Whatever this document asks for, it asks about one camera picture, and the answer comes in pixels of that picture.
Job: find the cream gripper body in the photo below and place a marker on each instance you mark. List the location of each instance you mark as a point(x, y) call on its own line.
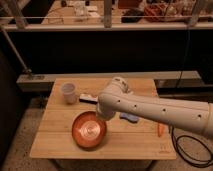
point(105, 114)

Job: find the orange ceramic bowl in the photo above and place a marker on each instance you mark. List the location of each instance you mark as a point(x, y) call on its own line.
point(88, 131)

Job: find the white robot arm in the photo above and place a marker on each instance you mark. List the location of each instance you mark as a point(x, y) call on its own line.
point(192, 116)

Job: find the black and white eraser block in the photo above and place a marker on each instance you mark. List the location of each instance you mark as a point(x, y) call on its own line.
point(87, 98)

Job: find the blue sponge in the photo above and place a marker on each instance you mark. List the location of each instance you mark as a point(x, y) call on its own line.
point(129, 117)

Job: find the translucent plastic cup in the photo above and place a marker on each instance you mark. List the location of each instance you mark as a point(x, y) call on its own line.
point(68, 92)

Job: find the orange carrot toy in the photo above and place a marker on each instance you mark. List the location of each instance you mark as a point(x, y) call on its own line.
point(161, 128)

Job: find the metal diagonal pole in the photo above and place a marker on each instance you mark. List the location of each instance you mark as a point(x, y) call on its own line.
point(26, 69)

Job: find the grey ledge rail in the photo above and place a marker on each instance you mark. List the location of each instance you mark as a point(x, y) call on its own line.
point(162, 79)

